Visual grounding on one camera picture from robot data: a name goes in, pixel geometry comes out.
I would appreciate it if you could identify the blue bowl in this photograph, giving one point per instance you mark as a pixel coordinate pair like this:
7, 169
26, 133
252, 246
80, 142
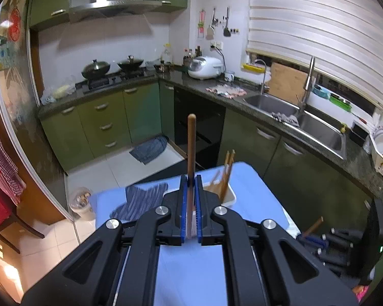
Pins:
321, 91

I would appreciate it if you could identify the cooking oil bottle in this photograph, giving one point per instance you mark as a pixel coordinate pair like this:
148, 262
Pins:
167, 54

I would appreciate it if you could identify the wooden cutting board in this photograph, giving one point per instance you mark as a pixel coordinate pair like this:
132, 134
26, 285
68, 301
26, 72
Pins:
287, 83

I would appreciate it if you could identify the yellow sponge rack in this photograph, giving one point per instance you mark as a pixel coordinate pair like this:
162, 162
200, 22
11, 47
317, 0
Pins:
253, 67

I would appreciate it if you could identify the black gas stove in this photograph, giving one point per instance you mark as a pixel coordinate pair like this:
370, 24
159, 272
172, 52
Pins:
115, 81

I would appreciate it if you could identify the blue tablecloth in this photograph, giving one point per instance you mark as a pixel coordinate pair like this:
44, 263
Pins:
191, 277

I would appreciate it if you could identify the white rice cooker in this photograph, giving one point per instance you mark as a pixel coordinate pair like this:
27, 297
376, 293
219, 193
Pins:
206, 68

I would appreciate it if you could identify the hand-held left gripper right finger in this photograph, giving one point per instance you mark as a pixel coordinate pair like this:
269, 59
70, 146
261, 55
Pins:
200, 212

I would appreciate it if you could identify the glass sliding door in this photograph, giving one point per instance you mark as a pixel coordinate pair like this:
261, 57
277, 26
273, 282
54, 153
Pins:
22, 102

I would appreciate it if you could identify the black countertop box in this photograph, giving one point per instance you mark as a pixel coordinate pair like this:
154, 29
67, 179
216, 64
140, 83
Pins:
360, 134

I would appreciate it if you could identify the group of sauce bottles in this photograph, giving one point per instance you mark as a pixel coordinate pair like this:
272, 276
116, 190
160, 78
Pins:
191, 56

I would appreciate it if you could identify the white trash bin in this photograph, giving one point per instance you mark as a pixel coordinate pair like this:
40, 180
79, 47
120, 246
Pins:
81, 204

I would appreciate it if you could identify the wooden chair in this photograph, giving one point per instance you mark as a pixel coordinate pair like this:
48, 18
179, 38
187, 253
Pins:
6, 216

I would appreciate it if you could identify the white plastic utensil holder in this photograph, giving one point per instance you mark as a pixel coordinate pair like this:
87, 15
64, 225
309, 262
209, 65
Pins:
230, 197

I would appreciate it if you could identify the red green hanging tool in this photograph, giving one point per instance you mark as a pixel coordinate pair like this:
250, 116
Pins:
201, 24

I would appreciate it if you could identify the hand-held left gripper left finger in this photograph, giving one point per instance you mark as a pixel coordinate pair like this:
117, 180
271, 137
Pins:
185, 212

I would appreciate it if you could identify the red checkered apron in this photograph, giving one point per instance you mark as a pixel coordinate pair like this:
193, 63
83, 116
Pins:
0, 159

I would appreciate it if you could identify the wall power outlet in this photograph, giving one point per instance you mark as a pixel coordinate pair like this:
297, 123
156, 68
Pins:
216, 45

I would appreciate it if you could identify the curved steel faucet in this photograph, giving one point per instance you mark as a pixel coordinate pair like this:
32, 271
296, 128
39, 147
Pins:
263, 76

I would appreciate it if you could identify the pink patterned cloth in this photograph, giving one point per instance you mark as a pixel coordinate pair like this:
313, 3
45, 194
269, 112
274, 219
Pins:
226, 91

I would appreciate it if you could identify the green sink base cabinet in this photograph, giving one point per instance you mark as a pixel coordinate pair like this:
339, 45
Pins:
290, 165

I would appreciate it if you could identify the black built-in dishwasher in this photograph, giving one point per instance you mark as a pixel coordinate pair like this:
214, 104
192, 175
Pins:
207, 124

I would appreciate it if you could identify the blue striped oven mitt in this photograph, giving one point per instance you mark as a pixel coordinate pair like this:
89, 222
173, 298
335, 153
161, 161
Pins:
140, 197

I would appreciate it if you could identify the steel double sink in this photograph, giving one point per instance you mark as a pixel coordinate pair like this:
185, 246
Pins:
322, 134

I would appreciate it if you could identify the blue floor mat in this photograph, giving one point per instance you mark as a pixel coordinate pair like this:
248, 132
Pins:
150, 149

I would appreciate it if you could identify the long wooden chopstick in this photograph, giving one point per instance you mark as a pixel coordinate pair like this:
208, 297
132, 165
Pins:
191, 146
226, 169
230, 169
316, 223

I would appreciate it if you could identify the green stove base cabinet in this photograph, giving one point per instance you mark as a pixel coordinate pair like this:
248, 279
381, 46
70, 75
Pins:
83, 127

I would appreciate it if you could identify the black hanging spatula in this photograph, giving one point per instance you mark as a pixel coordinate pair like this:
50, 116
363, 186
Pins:
226, 30

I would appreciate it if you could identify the green plastic container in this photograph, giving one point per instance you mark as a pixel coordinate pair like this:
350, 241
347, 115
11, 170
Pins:
341, 102

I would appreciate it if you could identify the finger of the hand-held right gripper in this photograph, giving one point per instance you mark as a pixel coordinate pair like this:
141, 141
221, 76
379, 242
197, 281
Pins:
338, 256
341, 237

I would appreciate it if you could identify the black wok with lid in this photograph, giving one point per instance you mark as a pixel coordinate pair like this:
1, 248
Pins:
95, 68

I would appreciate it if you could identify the grey rag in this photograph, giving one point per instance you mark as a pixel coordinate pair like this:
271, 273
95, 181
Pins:
287, 119

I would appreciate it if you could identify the plastic bag with food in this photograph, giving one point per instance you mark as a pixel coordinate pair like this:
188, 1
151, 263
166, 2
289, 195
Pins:
59, 92

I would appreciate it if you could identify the white window blind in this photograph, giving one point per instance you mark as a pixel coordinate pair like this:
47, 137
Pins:
306, 22

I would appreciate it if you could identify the tall steel faucet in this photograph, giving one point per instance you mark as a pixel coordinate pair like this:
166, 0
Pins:
308, 83

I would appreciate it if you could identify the red paper decoration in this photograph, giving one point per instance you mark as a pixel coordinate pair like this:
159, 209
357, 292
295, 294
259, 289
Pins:
15, 25

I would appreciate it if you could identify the white mug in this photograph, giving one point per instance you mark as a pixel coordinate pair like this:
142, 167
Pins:
229, 76

